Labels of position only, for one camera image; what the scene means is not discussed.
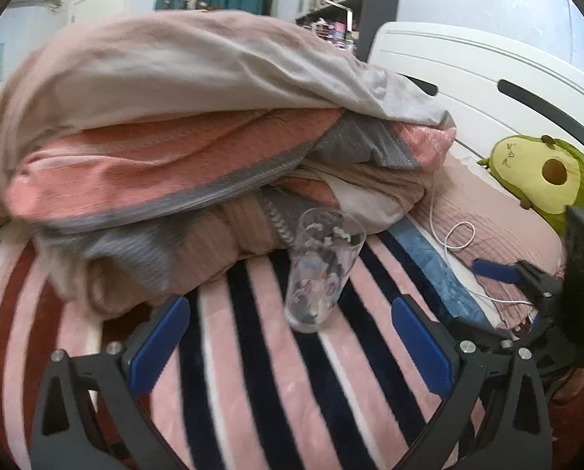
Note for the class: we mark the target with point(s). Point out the avocado plush toy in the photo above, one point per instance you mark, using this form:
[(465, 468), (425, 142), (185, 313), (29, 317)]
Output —
[(549, 171)]

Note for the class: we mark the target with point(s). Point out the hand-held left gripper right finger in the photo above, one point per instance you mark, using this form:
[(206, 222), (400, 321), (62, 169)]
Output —
[(419, 347)]

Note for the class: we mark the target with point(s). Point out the clear printed glass cup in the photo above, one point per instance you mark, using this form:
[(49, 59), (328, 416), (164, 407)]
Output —
[(322, 269)]

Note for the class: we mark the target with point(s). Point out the striped fleece blanket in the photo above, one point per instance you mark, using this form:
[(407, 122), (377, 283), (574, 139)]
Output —
[(252, 367)]

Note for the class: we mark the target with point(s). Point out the pink pillow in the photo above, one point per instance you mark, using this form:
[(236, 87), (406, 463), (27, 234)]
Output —
[(492, 225)]

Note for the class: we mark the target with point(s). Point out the pink grey bundled quilt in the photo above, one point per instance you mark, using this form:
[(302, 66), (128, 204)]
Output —
[(184, 83)]

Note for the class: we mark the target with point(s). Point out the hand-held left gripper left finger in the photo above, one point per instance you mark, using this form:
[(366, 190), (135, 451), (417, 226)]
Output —
[(157, 342)]

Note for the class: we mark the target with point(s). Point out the pink grey knitted blanket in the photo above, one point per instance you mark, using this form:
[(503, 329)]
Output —
[(213, 166)]

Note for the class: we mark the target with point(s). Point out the white bed headboard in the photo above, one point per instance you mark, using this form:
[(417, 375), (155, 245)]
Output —
[(497, 93)]

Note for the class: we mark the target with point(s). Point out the wall shelf with items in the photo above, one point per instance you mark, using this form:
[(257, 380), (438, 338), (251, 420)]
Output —
[(336, 2)]

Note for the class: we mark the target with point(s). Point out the white door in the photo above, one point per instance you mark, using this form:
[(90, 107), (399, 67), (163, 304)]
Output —
[(103, 2)]

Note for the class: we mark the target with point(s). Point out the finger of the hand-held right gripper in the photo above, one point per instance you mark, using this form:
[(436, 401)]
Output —
[(495, 270)]

